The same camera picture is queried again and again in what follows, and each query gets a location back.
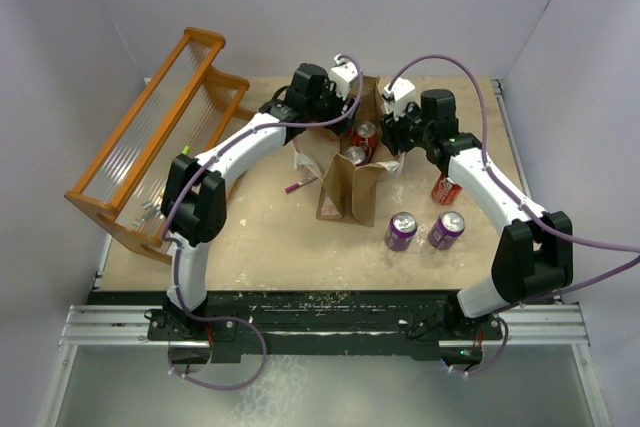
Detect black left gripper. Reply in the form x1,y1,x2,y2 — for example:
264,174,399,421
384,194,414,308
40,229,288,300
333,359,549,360
305,76,359,136

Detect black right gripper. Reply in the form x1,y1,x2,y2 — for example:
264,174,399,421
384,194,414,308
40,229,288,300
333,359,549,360
379,98,433,156

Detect red cola can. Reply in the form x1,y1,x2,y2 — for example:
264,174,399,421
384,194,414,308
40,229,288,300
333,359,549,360
352,120,377,155
343,146,368,167
431,174,462,206

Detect brown canvas tote bag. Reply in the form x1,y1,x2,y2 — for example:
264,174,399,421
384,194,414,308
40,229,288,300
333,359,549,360
292,76,405,227

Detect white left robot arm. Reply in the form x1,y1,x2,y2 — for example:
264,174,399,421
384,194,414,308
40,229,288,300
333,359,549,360
161,55,364,339

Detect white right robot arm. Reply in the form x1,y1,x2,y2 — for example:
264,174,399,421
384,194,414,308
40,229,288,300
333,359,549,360
380,84,573,338

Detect small purple marker pen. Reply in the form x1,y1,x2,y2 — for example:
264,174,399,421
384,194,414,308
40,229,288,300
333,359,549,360
284,176,317,194

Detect purple soda can front left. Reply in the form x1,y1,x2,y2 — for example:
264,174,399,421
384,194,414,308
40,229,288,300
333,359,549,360
384,211,418,252

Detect purple soda can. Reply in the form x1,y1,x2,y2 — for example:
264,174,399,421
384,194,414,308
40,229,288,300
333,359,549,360
384,211,418,252
428,211,465,250

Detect purple soda can front right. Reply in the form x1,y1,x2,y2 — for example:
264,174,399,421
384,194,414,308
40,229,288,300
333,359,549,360
428,211,465,250

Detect orange wooden framed tray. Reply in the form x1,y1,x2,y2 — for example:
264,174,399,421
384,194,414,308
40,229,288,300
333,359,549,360
65,27,252,263

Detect small grey metal clips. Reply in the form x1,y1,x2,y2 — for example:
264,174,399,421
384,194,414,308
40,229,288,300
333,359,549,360
132,200,164,228

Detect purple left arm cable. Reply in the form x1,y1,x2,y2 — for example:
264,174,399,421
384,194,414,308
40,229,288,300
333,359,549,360
159,52,365,391

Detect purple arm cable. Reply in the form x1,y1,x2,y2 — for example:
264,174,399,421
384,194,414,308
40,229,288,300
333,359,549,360
387,54,640,378
159,52,365,391

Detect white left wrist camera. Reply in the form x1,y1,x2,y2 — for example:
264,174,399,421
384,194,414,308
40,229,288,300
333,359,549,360
328,54,359,100

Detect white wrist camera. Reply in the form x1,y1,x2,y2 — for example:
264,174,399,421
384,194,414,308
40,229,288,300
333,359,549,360
328,54,359,100
382,77,418,120

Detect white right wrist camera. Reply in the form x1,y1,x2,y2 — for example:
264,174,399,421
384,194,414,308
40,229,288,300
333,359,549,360
382,77,418,120

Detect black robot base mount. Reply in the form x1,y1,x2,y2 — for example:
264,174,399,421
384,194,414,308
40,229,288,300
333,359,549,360
87,290,527,365

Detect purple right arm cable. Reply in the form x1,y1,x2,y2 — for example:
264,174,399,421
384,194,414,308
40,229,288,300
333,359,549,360
387,54,640,378

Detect aluminium front rail frame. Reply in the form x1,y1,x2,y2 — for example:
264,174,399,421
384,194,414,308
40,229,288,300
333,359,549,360
38,305,612,426

